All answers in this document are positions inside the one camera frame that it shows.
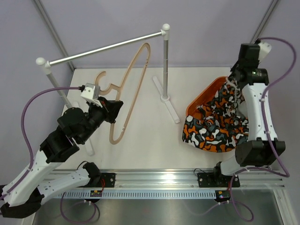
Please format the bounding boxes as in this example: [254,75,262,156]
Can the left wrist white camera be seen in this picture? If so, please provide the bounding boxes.
[81,83,102,106]

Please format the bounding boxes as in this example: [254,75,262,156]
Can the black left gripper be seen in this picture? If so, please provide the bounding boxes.
[79,97,124,143]

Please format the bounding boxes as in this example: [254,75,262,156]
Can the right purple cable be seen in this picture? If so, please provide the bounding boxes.
[187,37,297,222]

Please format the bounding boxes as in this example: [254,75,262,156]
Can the orange plastic basket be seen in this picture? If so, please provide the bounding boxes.
[186,76,237,153]

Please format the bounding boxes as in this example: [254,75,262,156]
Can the wrist white camera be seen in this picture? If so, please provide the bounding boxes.
[81,83,102,106]
[255,39,272,62]

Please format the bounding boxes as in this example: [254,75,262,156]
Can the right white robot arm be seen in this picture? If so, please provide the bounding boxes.
[212,41,285,186]

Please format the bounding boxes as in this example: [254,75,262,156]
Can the orange camouflage shorts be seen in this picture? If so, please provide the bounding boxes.
[181,78,250,153]

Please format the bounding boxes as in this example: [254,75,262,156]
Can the right rack post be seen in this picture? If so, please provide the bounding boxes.
[163,40,169,99]

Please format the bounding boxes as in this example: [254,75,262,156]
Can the rack post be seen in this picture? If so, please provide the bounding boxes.
[46,73,73,108]
[163,40,169,99]

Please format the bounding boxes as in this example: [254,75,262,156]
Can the left rack post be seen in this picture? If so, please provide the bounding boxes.
[46,73,73,108]

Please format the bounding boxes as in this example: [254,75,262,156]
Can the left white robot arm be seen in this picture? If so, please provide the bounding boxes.
[0,97,123,218]

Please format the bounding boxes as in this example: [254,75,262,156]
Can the right rack foot base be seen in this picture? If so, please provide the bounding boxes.
[152,76,180,124]

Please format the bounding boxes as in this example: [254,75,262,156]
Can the beige wooden hanger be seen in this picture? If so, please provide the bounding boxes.
[100,43,151,145]

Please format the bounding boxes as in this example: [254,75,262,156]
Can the aluminium slotted rail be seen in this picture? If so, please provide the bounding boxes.
[56,188,216,199]

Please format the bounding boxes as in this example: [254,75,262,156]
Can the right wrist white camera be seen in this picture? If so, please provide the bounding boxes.
[255,39,272,62]

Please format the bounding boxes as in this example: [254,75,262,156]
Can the silver clothes rack rail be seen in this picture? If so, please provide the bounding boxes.
[36,23,170,75]

